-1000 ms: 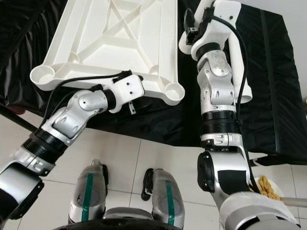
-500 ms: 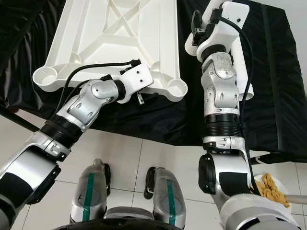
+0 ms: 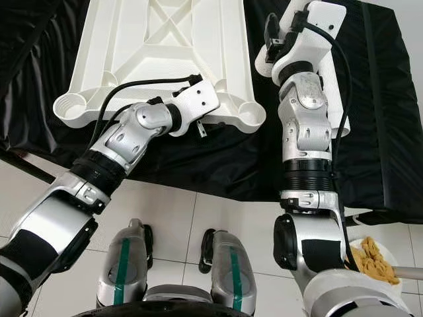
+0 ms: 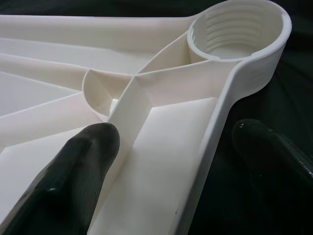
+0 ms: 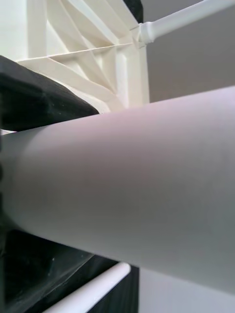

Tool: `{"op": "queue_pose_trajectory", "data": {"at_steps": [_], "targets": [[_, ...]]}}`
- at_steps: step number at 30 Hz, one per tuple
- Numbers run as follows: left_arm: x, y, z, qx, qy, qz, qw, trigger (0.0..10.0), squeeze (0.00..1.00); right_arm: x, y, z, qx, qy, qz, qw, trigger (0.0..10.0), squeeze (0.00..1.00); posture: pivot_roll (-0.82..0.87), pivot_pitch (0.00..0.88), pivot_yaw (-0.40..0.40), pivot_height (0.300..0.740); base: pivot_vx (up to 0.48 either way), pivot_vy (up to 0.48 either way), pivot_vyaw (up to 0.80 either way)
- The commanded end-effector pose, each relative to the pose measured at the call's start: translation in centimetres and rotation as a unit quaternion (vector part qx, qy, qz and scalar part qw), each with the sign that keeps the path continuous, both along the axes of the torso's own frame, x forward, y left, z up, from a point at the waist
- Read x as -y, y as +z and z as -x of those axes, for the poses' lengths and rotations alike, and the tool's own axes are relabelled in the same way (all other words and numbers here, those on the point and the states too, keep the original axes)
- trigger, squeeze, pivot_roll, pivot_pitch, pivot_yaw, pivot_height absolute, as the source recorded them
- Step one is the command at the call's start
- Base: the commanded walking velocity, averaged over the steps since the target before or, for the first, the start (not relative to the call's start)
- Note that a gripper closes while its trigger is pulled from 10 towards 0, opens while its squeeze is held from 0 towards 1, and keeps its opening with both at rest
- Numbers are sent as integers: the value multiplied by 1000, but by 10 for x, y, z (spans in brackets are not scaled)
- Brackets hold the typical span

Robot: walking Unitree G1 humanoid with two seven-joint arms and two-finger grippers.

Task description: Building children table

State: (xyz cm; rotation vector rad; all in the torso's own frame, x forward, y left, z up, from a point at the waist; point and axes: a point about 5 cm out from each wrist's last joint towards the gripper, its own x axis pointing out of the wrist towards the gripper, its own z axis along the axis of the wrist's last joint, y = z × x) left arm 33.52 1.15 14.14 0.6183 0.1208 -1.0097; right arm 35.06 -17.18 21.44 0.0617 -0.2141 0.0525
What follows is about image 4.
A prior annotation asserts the white plastic table top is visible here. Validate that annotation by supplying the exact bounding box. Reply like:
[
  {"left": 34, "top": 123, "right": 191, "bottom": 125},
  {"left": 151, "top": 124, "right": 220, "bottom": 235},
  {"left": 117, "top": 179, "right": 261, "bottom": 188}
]
[{"left": 0, "top": 0, "right": 293, "bottom": 235}]

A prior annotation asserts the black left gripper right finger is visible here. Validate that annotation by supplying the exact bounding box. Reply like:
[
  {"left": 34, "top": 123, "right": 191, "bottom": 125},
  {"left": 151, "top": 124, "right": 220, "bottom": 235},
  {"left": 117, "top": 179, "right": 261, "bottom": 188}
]
[{"left": 232, "top": 119, "right": 313, "bottom": 235}]

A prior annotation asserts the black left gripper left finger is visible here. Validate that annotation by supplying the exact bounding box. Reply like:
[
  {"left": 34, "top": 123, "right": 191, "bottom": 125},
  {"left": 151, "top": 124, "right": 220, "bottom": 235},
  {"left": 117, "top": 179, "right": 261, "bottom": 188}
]
[{"left": 0, "top": 122, "right": 120, "bottom": 235}]

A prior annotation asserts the black cloth table cover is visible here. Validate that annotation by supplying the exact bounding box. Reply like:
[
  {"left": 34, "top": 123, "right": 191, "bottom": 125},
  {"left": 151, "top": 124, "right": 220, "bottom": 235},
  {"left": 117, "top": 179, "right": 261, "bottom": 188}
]
[{"left": 0, "top": 0, "right": 313, "bottom": 235}]

